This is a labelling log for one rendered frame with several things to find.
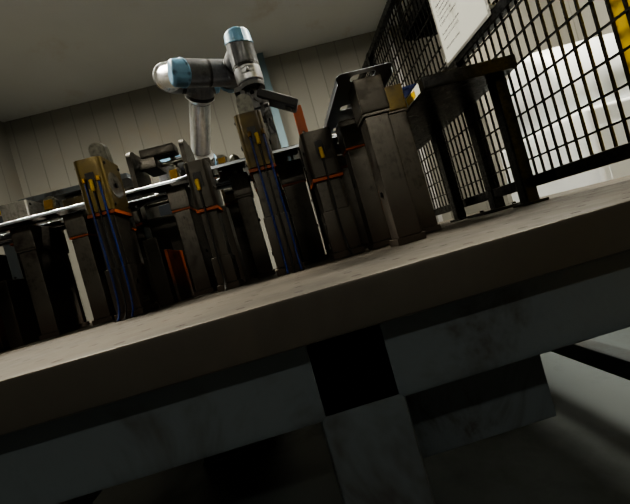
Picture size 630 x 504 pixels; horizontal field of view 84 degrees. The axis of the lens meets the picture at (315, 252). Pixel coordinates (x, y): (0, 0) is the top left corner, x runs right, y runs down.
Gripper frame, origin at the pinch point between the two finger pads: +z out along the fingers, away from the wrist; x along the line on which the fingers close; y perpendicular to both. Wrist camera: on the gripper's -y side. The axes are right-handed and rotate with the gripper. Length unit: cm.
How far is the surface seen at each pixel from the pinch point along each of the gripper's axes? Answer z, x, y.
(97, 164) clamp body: -1.1, 21.9, 38.4
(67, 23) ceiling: -182, -169, 112
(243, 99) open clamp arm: -8.2, 18.4, 5.4
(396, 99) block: 0.2, 17.1, -29.3
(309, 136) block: 5.4, 23.6, -5.8
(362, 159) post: 12.8, 22.2, -15.8
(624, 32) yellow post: 9, 45, -58
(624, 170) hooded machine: 34, -62, -164
